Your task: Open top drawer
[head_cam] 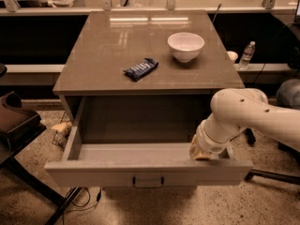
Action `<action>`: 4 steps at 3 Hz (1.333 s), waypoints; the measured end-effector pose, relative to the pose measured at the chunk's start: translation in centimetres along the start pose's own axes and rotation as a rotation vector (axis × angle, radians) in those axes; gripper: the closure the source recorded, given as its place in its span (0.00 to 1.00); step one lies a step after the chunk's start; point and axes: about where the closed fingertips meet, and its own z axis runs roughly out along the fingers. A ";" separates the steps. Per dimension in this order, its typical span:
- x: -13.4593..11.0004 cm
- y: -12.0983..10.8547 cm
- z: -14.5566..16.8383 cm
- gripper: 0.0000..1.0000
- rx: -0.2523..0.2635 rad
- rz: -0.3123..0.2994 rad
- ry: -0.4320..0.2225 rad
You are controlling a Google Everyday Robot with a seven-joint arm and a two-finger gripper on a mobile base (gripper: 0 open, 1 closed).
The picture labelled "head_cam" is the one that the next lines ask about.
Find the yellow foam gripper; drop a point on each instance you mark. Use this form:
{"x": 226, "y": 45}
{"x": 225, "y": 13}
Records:
{"x": 210, "y": 144}

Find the grey top drawer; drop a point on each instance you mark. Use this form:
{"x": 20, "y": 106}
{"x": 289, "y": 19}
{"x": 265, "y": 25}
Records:
{"x": 141, "y": 142}

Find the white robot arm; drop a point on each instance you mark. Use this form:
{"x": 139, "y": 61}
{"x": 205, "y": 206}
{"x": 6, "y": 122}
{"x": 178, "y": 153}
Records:
{"x": 234, "y": 110}

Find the grey drawer cabinet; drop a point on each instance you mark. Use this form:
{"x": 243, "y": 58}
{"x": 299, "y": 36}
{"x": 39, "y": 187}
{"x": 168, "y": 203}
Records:
{"x": 136, "y": 86}

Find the black metal leg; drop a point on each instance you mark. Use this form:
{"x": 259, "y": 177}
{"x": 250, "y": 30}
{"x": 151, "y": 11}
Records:
{"x": 250, "y": 136}

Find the black office chair base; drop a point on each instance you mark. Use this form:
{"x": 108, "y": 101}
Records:
{"x": 278, "y": 176}

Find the blue snack bar packet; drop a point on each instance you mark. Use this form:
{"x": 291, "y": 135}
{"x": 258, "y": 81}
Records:
{"x": 142, "y": 69}

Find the white paper cup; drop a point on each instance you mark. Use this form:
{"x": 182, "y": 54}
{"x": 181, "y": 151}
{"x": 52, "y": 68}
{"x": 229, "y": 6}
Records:
{"x": 232, "y": 55}

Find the white bowl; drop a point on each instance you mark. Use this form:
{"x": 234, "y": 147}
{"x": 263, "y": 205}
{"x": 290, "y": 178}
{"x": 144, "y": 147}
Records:
{"x": 185, "y": 46}

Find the clear plastic water bottle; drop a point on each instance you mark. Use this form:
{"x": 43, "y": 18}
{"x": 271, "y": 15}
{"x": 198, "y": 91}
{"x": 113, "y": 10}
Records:
{"x": 247, "y": 55}

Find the wire basket with items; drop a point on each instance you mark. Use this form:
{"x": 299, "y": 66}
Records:
{"x": 61, "y": 132}

